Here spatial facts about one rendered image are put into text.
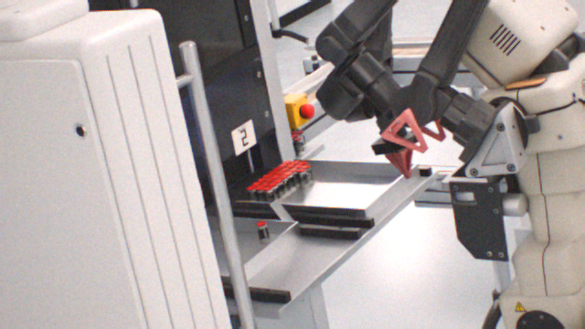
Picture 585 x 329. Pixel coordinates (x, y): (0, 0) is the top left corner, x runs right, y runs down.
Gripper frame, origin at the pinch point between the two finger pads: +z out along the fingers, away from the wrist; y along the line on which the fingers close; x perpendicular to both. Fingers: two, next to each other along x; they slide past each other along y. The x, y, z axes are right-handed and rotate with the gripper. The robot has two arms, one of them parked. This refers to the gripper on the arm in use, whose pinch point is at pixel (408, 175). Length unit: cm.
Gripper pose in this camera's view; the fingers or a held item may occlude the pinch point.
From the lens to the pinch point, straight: 267.1
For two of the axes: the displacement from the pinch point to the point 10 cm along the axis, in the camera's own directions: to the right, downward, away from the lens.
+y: -7.9, 1.3, 5.9
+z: 3.2, 9.2, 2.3
